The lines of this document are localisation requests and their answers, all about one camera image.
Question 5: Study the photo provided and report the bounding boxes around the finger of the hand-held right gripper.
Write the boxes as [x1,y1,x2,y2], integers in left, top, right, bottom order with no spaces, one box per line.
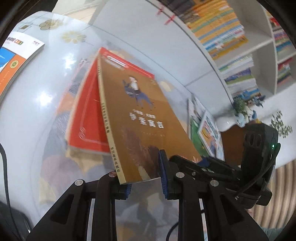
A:
[200,157,241,176]
[170,155,241,186]

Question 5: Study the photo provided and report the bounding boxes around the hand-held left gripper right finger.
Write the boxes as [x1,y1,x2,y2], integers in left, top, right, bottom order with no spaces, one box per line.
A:
[158,149,270,241]

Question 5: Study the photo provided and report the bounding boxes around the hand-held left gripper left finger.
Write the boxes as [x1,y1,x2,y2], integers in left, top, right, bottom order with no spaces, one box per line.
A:
[26,171,133,241]

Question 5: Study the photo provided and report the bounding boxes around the green book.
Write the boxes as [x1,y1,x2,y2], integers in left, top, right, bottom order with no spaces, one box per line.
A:
[189,116,208,158]

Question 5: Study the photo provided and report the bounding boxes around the orange brown book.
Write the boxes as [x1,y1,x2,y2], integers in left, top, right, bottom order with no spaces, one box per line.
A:
[97,47,202,185]

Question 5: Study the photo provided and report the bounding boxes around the red book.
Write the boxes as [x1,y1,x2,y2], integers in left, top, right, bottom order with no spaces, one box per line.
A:
[65,47,155,156]

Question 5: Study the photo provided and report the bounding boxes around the stack of thin books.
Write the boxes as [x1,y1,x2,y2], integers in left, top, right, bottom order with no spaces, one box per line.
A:
[57,58,93,149]

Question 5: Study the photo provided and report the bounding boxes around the row of pale books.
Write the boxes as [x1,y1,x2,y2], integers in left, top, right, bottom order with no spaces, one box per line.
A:
[228,81,260,98]

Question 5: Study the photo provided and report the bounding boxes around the row of dark blue books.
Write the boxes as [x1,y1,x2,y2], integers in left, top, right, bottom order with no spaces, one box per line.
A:
[223,68,257,86]

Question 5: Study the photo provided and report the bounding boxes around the row of colourful books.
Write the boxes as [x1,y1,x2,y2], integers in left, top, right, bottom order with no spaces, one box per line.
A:
[266,9,294,54]
[276,58,293,87]

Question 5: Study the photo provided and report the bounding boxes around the row of white blue books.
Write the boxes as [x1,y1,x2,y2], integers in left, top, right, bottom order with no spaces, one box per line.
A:
[217,54,255,77]

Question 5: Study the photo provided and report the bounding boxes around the row of orange yellow books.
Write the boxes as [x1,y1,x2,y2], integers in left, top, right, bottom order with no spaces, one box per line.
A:
[183,0,249,59]

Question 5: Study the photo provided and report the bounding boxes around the row of black books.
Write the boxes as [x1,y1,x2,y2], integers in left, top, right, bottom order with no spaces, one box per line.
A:
[159,0,199,14]

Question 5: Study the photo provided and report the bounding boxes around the brown wooden sideboard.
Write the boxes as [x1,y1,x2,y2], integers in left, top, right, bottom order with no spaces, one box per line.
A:
[220,125,249,167]

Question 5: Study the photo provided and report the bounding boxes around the white book with cartoon elder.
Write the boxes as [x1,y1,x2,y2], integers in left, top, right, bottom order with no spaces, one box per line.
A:
[198,111,225,160]

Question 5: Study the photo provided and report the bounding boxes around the green yellow plant stems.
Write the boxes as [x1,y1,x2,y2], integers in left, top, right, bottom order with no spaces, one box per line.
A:
[269,111,293,139]

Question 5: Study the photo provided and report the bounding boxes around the white ribbed vase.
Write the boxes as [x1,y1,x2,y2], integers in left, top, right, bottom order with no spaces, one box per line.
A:
[216,116,241,131]

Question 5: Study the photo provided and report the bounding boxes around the beige striped surface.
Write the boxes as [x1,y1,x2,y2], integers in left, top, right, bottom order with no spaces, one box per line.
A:
[251,158,296,232]

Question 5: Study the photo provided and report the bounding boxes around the white thin book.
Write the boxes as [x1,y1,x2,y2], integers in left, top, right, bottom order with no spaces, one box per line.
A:
[188,94,208,121]

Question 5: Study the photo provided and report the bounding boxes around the teal cloth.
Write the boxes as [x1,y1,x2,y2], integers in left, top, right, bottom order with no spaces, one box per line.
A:
[261,228,289,241]

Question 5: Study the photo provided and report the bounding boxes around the white bookshelf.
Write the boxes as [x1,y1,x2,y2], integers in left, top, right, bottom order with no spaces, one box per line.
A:
[90,0,296,105]

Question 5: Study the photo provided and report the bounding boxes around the white orange blue workbook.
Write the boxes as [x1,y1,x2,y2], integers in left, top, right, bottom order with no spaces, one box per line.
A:
[0,36,45,98]

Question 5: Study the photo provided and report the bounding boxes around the black cable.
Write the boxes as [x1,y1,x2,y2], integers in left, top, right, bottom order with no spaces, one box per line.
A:
[165,144,281,241]
[0,142,12,209]

